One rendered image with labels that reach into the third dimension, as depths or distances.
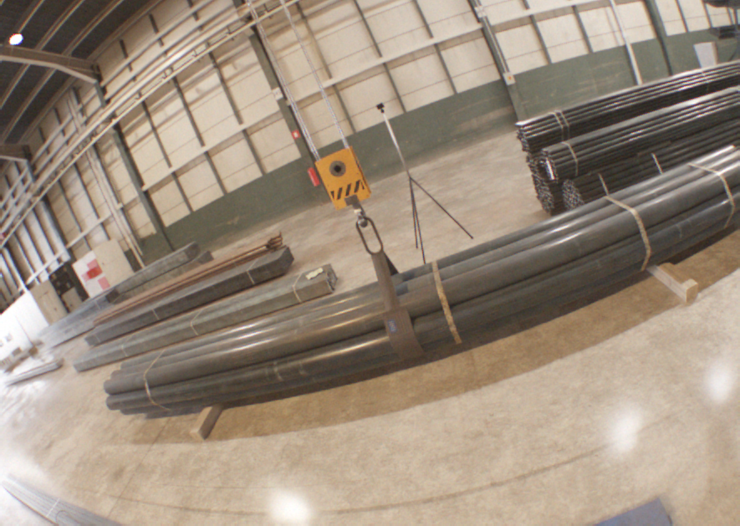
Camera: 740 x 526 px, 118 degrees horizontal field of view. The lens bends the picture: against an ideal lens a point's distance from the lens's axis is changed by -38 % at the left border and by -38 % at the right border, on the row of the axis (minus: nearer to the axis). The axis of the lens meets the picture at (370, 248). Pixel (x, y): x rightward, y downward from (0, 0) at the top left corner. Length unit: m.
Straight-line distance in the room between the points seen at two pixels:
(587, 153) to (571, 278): 1.48
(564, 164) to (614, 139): 0.59
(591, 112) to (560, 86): 7.22
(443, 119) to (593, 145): 7.11
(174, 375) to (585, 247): 3.02
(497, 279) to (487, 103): 8.52
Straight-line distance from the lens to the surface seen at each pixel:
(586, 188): 3.28
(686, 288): 2.46
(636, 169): 3.55
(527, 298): 2.08
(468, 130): 10.19
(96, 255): 14.13
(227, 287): 6.03
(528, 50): 10.98
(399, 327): 2.08
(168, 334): 5.53
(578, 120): 3.78
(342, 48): 10.46
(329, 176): 2.03
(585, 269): 2.17
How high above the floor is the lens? 1.52
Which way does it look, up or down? 18 degrees down
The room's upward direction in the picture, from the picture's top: 24 degrees counter-clockwise
